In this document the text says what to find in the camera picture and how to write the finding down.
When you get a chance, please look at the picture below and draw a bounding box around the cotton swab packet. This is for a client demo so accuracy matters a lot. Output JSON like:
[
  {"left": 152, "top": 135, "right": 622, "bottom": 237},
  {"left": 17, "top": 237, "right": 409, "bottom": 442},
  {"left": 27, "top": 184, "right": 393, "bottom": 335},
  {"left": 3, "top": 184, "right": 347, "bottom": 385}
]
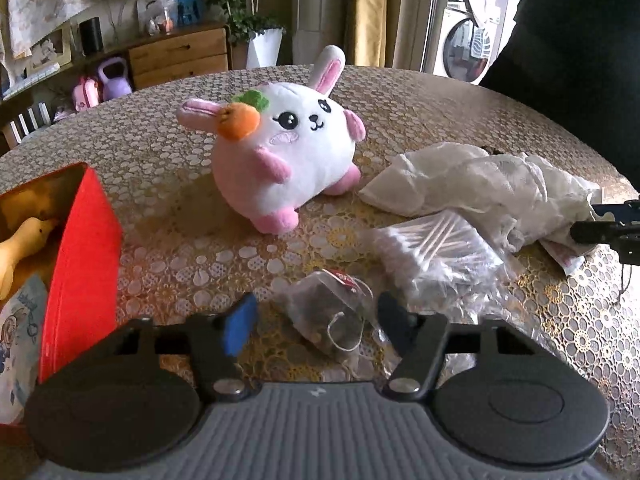
[{"left": 367, "top": 210, "right": 509, "bottom": 304}]

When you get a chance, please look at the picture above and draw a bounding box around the white plastic bag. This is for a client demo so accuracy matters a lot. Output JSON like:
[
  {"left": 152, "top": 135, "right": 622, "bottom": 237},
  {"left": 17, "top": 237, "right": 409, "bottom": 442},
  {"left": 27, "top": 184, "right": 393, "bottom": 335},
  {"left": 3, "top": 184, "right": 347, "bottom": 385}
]
[{"left": 359, "top": 142, "right": 603, "bottom": 252}]

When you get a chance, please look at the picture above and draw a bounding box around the yellow duck toy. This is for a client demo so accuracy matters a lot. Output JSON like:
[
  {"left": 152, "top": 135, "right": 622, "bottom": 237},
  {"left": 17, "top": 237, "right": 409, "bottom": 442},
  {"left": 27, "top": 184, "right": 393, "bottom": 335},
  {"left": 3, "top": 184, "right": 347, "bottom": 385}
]
[{"left": 0, "top": 217, "right": 58, "bottom": 300}]

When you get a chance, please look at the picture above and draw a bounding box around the clear bubble wrap sheet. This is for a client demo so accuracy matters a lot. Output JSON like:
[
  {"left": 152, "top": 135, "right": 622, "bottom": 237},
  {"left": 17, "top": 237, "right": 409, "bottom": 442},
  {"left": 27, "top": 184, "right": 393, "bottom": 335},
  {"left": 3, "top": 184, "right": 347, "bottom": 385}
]
[{"left": 405, "top": 258, "right": 551, "bottom": 350}]

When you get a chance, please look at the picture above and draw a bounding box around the small pink white packet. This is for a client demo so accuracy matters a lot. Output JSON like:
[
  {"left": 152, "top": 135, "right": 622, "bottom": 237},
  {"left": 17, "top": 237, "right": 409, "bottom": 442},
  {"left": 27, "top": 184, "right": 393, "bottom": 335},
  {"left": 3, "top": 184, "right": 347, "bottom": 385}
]
[{"left": 539, "top": 240, "right": 585, "bottom": 276}]

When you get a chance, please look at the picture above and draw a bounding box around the patterned lace tablecloth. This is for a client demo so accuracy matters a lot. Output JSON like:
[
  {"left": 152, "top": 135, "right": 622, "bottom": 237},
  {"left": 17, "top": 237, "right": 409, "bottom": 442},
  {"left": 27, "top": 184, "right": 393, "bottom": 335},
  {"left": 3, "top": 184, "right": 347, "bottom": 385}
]
[{"left": 1, "top": 66, "right": 639, "bottom": 479}]

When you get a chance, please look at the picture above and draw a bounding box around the red cardboard box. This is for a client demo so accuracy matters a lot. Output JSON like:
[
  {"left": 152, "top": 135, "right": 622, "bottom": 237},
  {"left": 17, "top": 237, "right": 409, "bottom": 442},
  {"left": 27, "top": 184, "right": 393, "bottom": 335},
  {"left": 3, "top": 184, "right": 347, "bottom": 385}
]
[{"left": 0, "top": 160, "right": 125, "bottom": 480}]

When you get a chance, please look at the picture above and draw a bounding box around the white pink bunny plush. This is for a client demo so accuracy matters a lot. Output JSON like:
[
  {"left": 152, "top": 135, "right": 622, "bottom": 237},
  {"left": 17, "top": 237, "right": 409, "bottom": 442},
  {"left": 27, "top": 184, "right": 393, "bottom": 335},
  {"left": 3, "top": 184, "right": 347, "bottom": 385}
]
[{"left": 177, "top": 44, "right": 366, "bottom": 235}]

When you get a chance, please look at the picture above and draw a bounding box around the light blue cartoon packet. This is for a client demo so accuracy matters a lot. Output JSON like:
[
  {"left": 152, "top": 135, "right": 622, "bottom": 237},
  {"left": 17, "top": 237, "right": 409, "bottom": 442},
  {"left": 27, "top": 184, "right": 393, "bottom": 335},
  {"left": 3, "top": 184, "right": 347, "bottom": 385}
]
[{"left": 0, "top": 274, "right": 48, "bottom": 425}]

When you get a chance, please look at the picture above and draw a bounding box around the washing machine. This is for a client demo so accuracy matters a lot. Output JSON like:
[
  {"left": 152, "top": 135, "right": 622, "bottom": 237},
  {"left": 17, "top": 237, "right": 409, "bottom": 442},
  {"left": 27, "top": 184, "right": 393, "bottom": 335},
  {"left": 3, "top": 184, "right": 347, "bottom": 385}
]
[{"left": 427, "top": 0, "right": 500, "bottom": 84}]

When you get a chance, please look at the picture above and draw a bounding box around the purple kettlebell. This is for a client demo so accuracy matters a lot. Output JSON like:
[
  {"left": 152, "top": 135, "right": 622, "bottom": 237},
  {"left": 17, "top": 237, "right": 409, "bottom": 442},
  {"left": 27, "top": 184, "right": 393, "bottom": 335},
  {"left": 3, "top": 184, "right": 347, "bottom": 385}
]
[{"left": 98, "top": 56, "right": 132, "bottom": 101}]

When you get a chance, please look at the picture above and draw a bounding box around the pink toy case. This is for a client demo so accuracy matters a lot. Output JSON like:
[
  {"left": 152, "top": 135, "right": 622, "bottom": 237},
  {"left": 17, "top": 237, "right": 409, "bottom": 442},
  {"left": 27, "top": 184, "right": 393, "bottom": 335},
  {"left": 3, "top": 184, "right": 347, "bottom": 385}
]
[{"left": 72, "top": 76, "right": 101, "bottom": 113}]

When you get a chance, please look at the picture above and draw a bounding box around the white plant pot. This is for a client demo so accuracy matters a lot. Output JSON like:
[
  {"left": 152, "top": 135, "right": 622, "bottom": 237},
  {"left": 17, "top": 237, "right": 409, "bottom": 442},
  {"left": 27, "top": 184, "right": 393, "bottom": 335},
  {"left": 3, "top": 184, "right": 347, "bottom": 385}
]
[{"left": 246, "top": 28, "right": 284, "bottom": 70}]

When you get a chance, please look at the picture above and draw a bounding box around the wooden tv cabinet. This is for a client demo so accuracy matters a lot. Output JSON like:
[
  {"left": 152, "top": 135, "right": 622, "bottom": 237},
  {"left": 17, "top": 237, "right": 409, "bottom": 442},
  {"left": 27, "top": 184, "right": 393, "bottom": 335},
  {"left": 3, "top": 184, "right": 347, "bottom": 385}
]
[{"left": 1, "top": 23, "right": 232, "bottom": 153}]

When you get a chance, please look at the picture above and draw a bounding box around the yellow curtain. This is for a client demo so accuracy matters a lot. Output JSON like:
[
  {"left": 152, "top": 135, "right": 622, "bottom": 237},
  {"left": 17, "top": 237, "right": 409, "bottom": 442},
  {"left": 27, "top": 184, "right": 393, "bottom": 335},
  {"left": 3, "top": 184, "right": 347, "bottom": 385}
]
[{"left": 345, "top": 0, "right": 387, "bottom": 67}]

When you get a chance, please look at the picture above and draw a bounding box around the blue gift bag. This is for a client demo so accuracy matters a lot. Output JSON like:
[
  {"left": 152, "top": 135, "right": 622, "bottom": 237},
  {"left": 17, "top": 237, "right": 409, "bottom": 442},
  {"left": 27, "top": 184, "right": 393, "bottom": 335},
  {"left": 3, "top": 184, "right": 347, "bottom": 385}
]
[{"left": 177, "top": 0, "right": 205, "bottom": 27}]

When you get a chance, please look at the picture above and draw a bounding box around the black speaker cylinder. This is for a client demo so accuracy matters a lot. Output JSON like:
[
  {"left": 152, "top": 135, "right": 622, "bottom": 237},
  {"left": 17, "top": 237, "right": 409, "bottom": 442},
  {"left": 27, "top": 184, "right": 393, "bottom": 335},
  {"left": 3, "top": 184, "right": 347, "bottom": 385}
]
[{"left": 78, "top": 16, "right": 104, "bottom": 58}]

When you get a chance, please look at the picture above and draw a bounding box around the green potted plant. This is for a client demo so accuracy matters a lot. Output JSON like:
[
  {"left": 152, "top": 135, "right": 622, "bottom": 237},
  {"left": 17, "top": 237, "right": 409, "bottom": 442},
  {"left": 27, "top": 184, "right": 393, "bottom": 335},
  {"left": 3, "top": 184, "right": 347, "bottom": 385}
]
[{"left": 180, "top": 0, "right": 288, "bottom": 47}]

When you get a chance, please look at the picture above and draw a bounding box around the white standing air conditioner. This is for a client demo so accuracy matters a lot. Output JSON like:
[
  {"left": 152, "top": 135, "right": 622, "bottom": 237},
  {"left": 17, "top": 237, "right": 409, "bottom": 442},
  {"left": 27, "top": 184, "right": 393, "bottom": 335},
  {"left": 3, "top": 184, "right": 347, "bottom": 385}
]
[{"left": 292, "top": 0, "right": 347, "bottom": 64}]

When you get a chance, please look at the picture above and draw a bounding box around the photo frame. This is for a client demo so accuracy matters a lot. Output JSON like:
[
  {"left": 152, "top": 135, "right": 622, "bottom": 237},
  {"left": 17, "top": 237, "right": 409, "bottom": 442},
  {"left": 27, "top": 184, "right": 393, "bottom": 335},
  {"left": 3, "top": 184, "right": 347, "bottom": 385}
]
[{"left": 26, "top": 25, "right": 72, "bottom": 76}]

